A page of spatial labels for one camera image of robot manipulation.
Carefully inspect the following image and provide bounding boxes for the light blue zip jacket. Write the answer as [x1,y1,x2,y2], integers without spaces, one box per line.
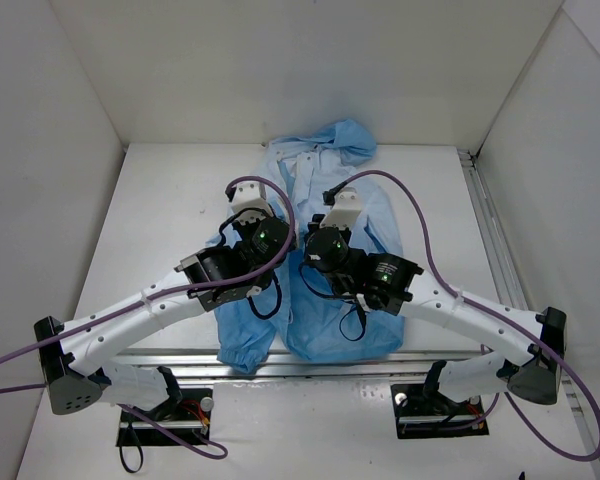
[214,119,404,374]

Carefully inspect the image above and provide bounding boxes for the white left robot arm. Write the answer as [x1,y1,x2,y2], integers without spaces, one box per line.
[34,216,295,420]

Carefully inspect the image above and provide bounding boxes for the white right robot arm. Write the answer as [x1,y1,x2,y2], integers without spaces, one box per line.
[302,214,567,412]

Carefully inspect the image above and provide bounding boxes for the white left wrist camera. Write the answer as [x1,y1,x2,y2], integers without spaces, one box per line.
[226,180,274,226]

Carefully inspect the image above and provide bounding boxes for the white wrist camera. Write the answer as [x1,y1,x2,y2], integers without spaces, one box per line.
[320,187,363,231]
[226,180,274,226]

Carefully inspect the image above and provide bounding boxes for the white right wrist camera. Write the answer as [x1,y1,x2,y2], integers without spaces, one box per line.
[320,187,363,231]

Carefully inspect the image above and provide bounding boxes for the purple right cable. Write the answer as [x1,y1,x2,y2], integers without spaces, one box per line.
[342,170,600,460]

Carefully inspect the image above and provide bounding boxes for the aluminium front rail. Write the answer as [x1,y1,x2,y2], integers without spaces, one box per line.
[117,350,478,384]

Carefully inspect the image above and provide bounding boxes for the aluminium side rail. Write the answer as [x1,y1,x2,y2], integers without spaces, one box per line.
[457,149,529,310]

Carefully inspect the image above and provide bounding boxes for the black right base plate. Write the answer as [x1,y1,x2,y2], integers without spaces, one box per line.
[390,384,490,440]

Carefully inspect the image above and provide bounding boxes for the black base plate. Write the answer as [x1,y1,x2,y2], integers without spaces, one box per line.
[115,387,213,447]
[390,384,490,440]

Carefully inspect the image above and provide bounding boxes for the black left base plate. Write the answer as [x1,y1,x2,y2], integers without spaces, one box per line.
[115,387,213,447]

